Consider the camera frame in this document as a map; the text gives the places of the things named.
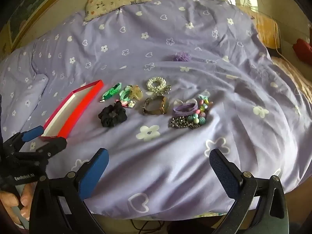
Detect green braided bracelet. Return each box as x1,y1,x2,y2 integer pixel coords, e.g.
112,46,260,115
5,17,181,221
99,83,122,102

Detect yellow woven cloth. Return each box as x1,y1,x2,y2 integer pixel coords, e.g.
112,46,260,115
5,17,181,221
251,15,281,49

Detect black scrunchie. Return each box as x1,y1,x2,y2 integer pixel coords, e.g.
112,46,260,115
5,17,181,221
98,102,128,128

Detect purple flower print blanket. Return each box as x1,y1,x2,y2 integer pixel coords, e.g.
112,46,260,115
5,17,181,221
0,0,305,222

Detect light green hair clip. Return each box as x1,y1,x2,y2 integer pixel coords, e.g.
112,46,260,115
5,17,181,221
119,85,133,100

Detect red cardboard box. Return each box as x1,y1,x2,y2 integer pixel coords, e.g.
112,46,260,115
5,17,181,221
40,80,105,142

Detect person's left hand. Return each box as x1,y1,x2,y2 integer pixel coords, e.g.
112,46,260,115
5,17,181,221
0,182,37,225

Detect yellow translucent claw clip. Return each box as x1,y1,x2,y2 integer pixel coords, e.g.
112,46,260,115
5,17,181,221
129,85,144,101

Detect black cable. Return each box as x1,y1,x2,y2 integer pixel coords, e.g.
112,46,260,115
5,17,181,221
129,219,168,232

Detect purple fluffy scrunchie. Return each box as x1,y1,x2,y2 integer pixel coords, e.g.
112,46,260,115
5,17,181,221
173,52,192,62

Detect colourful plastic bead bracelet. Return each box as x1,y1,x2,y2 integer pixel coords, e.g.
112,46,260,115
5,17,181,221
189,95,212,125

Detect silver chain bracelet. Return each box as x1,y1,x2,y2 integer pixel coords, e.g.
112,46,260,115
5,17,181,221
169,116,201,129

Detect white pearl scrunchie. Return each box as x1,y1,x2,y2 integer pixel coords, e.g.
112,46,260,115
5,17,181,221
146,77,172,95

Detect cream patterned pillow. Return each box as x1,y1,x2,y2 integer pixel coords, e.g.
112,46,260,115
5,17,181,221
84,0,153,21

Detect bronze mesh watch band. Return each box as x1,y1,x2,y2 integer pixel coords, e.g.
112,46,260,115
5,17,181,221
142,96,169,116

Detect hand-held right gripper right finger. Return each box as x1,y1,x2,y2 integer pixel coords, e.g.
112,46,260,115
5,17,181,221
209,148,289,234

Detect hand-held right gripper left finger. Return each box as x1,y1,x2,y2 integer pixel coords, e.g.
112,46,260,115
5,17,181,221
29,148,109,234

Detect beige fringed cloth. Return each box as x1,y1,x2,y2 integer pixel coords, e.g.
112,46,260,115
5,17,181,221
270,56,312,108

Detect wooden framed headboard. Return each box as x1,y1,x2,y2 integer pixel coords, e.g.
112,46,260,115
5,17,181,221
0,0,137,59

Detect red plush object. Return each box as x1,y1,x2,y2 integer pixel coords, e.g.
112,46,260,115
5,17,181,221
292,38,312,64

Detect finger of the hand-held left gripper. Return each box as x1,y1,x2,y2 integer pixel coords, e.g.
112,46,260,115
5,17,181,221
4,126,45,152
13,138,68,162

